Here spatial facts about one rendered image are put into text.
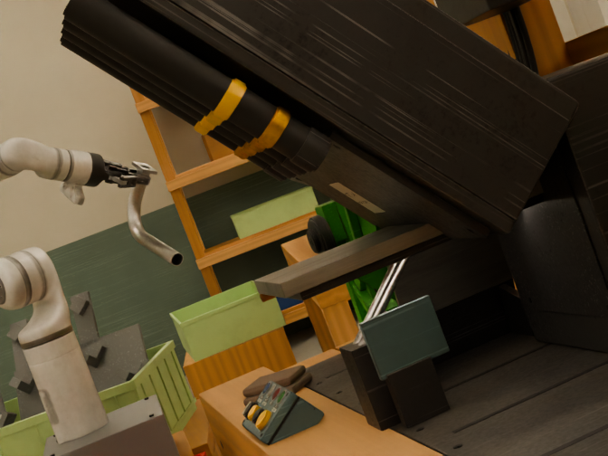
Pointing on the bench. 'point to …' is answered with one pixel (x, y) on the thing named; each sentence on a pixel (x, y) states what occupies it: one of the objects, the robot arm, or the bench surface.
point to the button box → (283, 415)
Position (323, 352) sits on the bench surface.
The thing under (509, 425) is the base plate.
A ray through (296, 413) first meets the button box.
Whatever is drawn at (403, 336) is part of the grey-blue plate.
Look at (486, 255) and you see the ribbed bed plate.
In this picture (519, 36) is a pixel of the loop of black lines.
